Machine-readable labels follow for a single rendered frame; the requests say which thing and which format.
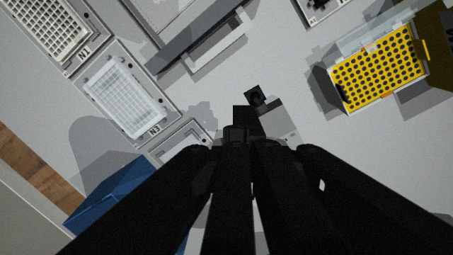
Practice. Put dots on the yellow waste bin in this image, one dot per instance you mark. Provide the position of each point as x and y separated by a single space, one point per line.
435 26

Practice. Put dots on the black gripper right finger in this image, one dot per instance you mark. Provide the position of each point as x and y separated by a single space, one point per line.
372 218

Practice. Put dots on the blue bin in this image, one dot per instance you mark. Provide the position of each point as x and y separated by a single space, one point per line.
108 193

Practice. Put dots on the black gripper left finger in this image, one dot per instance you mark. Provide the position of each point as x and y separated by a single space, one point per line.
156 216

